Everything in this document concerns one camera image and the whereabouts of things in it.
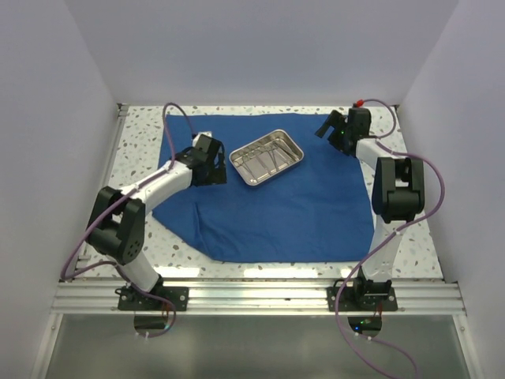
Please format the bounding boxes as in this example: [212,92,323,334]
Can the stainless steel instrument tray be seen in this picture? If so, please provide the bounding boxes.
[229,129,305,186]

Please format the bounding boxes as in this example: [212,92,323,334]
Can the blue surgical cloth wrap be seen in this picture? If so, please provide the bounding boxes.
[153,114,374,263]

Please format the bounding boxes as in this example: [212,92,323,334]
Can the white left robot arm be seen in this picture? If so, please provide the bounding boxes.
[85,132,226,310]

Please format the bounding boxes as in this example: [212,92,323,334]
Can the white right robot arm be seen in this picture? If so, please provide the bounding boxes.
[316,107,425,310]

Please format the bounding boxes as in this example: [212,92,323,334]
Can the steel surgical forceps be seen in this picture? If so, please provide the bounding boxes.
[240,143,277,156]

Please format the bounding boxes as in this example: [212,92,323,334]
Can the aluminium left side rail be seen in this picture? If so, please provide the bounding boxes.
[65,103,129,275]

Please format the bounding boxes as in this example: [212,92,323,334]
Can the aluminium rail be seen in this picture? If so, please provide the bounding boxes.
[50,280,466,316]
[65,103,129,275]

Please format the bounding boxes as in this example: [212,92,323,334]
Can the aluminium front rail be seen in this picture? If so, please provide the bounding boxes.
[50,280,466,316]

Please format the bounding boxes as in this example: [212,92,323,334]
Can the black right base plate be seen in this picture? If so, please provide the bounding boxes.
[326,279,398,312]

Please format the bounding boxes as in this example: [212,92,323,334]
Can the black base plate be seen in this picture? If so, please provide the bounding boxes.
[326,279,398,312]
[114,286,189,312]

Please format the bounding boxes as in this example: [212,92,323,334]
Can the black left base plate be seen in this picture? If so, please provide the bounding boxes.
[114,286,189,312]

